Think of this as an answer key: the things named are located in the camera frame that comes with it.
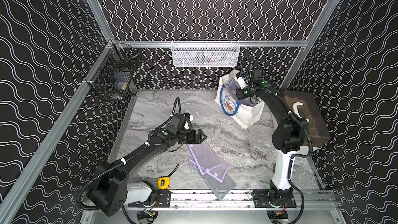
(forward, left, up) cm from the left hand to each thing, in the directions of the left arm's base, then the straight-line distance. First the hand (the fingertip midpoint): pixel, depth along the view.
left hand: (200, 135), depth 79 cm
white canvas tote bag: (+17, -24, -2) cm, 30 cm away
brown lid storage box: (+27, -63, -1) cm, 69 cm away
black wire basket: (+29, +54, +9) cm, 62 cm away
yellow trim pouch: (-10, -5, -10) cm, 15 cm away
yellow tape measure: (-20, +17, -14) cm, 30 cm away
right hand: (+29, -21, +4) cm, 36 cm away
